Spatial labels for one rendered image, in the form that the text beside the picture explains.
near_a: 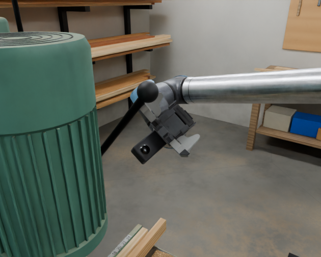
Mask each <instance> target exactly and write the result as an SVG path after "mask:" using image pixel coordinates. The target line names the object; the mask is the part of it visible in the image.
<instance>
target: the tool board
mask: <svg viewBox="0 0 321 257"><path fill-rule="evenodd" d="M282 49H294V50H305V51H312V52H321V0H291V1H290V6H289V13H288V18H287V24H286V30H285V35H284V41H283V47H282Z"/></svg>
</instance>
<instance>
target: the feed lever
mask: <svg viewBox="0 0 321 257"><path fill-rule="evenodd" d="M158 93H159V91H158V87H157V85H156V84H155V83H154V82H152V81H144V82H142V83H140V84H139V86H138V88H137V96H138V98H137V99H136V101H135V102H134V103H133V105H132V106H131V107H130V108H129V110H128V111H127V112H126V114H125V115H124V116H123V118H122V119H121V120H120V122H119V123H118V124H117V126H116V127H115V128H114V129H113V131H112V132H111V133H110V135H109V136H108V137H107V139H106V140H105V141H104V143H103V144H102V145H101V147H100V148H101V157H102V156H103V155H104V153H105V152H106V151H107V150H108V148H109V147H110V146H111V144H112V143H113V142H114V141H115V140H116V138H117V137H118V136H119V135H120V133H121V132H122V131H123V130H124V128H125V127H126V126H127V125H128V123H129V122H130V121H131V120H132V118H133V117H134V116H135V115H136V113H137V112H138V110H139V109H140V108H141V107H142V105H143V104H144V103H151V102H153V101H155V100H156V99H157V97H158Z"/></svg>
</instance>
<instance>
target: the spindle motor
mask: <svg viewBox="0 0 321 257"><path fill-rule="evenodd" d="M107 227H108V213H107V208H106V198H105V188H104V178H103V168H102V158H101V148H100V137H99V127H98V118H97V107H96V95H95V85H94V75H93V65H92V55H91V45H90V44H89V43H88V41H87V39H86V38H85V36H84V35H82V34H77V33H67V32H10V33H0V257H86V256H87V255H89V254H90V253H91V252H92V251H93V250H94V249H95V248H96V247H97V246H98V245H99V243H100V242H101V240H102V239H103V237H104V235H105V233H106V230H107Z"/></svg>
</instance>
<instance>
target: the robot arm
mask: <svg viewBox="0 0 321 257"><path fill-rule="evenodd" d="M156 85H157V87H158V91H159V93H158V97H157V99H156V100H155V101H153V102H151V103H144V104H143V105H142V107H141V108H140V109H139V110H138V111H139V113H140V114H141V116H142V117H143V119H144V120H145V122H146V124H147V125H148V127H149V128H150V130H151V131H152V132H151V133H150V134H149V135H147V136H146V137H145V138H144V139H143V140H141V141H140V142H139V143H138V144H136V145H135V146H134V147H133V148H132V149H131V153H132V154H133V155H134V156H135V157H136V158H137V159H138V160H139V161H140V162H141V164H145V163H146V162H147V161H148V160H149V159H151V158H152V157H153V156H154V155H155V154H156V153H157V152H158V151H159V150H161V149H162V148H163V147H164V148H167V149H175V151H176V152H177V153H178V154H179V155H180V156H181V157H189V156H190V150H191V149H192V148H193V146H194V145H195V144H196V143H197V142H198V140H199V139H200V135H199V134H195V135H193V136H191V137H186V133H187V131H188V130H190V129H191V128H192V127H193V126H194V125H195V124H196V122H193V120H192V119H193V118H192V117H191V116H190V114H189V113H188V112H187V111H186V110H184V109H183V108H182V107H180V106H179V104H321V68H307V69H294V70H280V71H266V72H253V73H239V74H225V75H211V76H198V77H192V76H190V77H188V76H186V75H178V76H175V77H173V78H172V79H169V80H166V81H163V82H160V83H157V84H156Z"/></svg>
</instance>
